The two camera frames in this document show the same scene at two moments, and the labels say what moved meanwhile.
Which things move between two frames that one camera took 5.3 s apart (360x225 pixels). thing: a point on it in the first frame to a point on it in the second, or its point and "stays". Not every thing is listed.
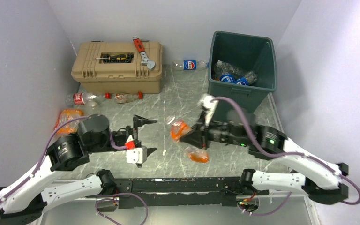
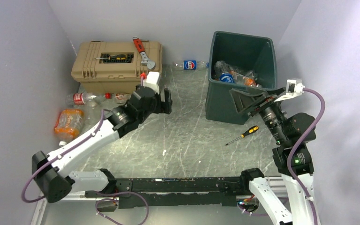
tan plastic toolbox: [112, 66] stays
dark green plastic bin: [242, 66] stays
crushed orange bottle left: [65, 115] stays
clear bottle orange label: [179, 128] to [241, 78]
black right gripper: [198, 136] to [243, 99]
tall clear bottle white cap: [221, 67] stays
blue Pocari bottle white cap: [228, 78] stays
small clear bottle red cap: [123, 98] stays
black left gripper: [138, 121] to [163, 107]
